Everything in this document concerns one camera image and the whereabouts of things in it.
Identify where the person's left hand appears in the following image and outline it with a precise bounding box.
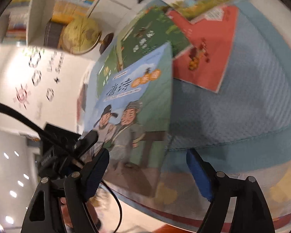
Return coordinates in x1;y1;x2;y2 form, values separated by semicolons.
59;196;102;231

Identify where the bright green insect book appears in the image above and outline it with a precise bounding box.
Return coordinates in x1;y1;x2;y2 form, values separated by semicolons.
97;45;119;97

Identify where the green book with wheat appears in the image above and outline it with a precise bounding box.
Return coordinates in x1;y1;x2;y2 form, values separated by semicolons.
117;6;190;68

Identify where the antique yellow desk globe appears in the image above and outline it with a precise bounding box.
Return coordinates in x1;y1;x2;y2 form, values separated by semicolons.
59;17;114;55

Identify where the stack of sorted books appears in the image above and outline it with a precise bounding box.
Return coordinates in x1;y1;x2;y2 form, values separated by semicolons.
77;83;88;126

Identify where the light blue sky book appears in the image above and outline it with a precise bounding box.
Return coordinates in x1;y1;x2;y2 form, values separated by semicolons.
84;42;172;197

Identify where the white bookshelf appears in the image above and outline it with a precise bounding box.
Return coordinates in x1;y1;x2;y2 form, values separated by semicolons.
0;0;137;50

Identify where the light blue table mat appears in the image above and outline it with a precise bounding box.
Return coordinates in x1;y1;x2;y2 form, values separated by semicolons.
87;0;291;228

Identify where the black cable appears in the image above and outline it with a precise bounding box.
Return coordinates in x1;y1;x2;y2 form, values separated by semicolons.
0;99;123;233

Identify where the salmon red poetry book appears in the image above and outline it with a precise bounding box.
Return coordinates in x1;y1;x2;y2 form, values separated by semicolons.
168;6;239;93

